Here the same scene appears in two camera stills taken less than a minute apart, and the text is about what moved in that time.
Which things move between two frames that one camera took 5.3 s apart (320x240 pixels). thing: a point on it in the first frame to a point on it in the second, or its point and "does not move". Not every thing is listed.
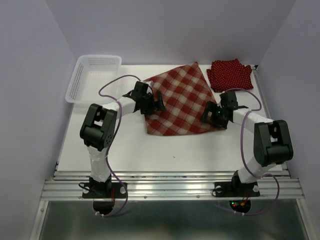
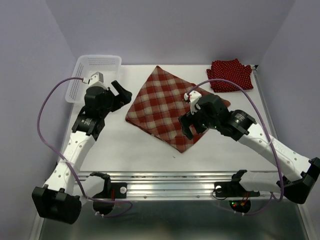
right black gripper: (212, 107) to (186, 120)
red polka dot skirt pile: (224, 74) does not move
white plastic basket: (91, 73) does not move
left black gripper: (155, 106) to (124, 98)
